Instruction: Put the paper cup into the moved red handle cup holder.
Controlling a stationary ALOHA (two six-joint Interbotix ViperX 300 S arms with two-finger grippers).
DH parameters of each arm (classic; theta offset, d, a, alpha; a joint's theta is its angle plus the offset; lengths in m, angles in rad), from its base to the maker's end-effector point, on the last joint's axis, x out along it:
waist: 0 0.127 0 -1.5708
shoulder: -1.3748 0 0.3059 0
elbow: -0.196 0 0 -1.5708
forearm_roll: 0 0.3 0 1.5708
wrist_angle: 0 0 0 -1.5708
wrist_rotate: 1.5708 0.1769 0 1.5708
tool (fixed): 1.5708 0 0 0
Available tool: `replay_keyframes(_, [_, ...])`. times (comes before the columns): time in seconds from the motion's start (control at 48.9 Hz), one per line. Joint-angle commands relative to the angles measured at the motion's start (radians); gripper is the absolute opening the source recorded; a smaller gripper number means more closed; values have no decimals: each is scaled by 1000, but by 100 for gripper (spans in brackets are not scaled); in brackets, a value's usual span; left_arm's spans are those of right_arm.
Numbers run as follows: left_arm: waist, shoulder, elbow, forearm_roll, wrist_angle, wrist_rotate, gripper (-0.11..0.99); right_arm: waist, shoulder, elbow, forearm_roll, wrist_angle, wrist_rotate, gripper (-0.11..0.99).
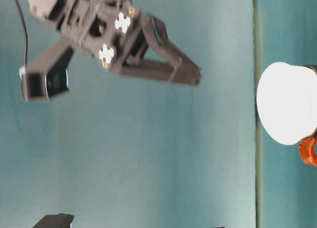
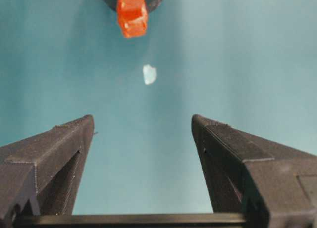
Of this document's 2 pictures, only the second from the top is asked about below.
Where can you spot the small white scrap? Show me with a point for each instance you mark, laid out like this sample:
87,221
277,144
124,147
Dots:
149,74

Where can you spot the blue-green table cloth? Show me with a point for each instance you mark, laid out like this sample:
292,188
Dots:
148,138

